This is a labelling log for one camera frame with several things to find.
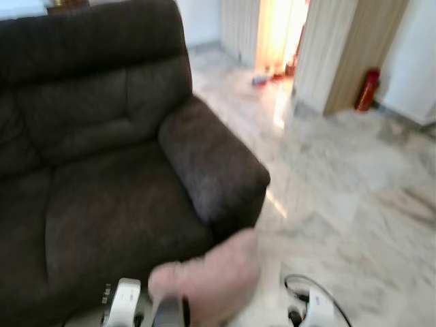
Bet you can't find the pink plush pillow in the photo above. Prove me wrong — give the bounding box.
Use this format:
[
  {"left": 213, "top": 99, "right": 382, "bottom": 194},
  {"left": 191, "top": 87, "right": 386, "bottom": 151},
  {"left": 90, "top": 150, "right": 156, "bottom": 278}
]
[{"left": 149, "top": 228, "right": 261, "bottom": 326}]

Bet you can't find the dark brown fabric sofa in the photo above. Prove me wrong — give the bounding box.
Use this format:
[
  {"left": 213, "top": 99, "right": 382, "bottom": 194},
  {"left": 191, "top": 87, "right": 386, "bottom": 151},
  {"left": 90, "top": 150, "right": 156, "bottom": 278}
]
[{"left": 0, "top": 0, "right": 271, "bottom": 327}]

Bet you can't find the red fire extinguisher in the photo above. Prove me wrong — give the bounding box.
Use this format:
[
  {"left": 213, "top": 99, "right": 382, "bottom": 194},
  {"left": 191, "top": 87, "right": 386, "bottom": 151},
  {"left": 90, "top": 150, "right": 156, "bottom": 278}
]
[{"left": 354, "top": 68, "right": 381, "bottom": 112}]

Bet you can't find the ribbed cabinet with wooden side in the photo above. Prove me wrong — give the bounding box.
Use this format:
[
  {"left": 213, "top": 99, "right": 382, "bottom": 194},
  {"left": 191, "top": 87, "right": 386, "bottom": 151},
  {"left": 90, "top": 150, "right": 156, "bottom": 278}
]
[{"left": 293, "top": 0, "right": 410, "bottom": 115}]

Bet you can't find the ribbed beige cabinet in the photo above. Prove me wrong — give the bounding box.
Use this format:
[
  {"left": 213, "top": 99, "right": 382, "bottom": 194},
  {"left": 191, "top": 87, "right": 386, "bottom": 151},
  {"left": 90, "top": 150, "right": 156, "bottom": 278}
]
[{"left": 219, "top": 0, "right": 263, "bottom": 67}]

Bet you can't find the brown wooden furniture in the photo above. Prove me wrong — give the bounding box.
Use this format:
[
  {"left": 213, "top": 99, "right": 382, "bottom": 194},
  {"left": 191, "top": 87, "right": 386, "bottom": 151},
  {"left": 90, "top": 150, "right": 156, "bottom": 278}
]
[{"left": 46, "top": 0, "right": 90, "bottom": 9}]

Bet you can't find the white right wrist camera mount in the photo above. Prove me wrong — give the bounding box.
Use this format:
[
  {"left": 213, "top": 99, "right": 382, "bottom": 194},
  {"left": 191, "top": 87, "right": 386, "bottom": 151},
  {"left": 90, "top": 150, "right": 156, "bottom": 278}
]
[{"left": 303, "top": 289, "right": 336, "bottom": 327}]

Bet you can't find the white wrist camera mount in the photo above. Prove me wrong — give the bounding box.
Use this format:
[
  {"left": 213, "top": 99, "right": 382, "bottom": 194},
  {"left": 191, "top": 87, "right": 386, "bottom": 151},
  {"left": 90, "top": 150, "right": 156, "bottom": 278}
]
[
  {"left": 303, "top": 289, "right": 336, "bottom": 327},
  {"left": 101, "top": 277, "right": 142, "bottom": 327}
]

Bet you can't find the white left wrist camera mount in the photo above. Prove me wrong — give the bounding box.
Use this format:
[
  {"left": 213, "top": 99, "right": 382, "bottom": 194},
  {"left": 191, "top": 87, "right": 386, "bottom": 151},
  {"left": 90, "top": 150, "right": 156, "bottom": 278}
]
[{"left": 101, "top": 277, "right": 142, "bottom": 327}]

